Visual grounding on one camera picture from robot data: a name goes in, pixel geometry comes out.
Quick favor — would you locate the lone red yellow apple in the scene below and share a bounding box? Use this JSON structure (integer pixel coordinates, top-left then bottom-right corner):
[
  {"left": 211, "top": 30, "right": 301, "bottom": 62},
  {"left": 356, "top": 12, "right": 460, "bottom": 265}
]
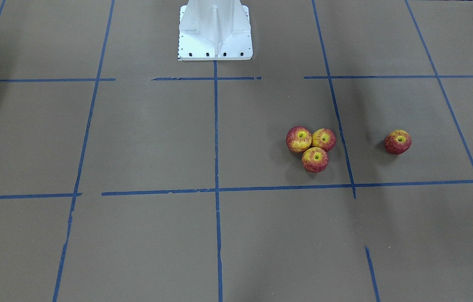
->
[{"left": 384, "top": 129, "right": 412, "bottom": 155}]

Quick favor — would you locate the brown paper table cover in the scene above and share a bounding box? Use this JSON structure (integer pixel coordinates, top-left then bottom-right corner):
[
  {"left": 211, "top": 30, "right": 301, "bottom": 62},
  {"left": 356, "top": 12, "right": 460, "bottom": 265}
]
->
[{"left": 0, "top": 0, "right": 473, "bottom": 302}]

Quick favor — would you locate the back red yellow apple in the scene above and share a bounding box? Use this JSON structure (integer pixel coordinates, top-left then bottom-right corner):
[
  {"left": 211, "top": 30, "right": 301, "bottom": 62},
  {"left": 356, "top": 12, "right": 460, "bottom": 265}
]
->
[{"left": 301, "top": 147, "right": 329, "bottom": 173}]

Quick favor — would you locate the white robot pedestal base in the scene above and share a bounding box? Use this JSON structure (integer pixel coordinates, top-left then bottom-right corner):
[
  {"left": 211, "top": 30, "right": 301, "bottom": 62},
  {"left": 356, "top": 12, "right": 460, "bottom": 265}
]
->
[{"left": 178, "top": 0, "right": 253, "bottom": 61}]

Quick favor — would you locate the front red yellow apple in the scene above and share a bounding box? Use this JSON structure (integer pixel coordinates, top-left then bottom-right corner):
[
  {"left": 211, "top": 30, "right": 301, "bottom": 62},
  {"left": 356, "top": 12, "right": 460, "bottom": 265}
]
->
[{"left": 311, "top": 128, "right": 337, "bottom": 152}]

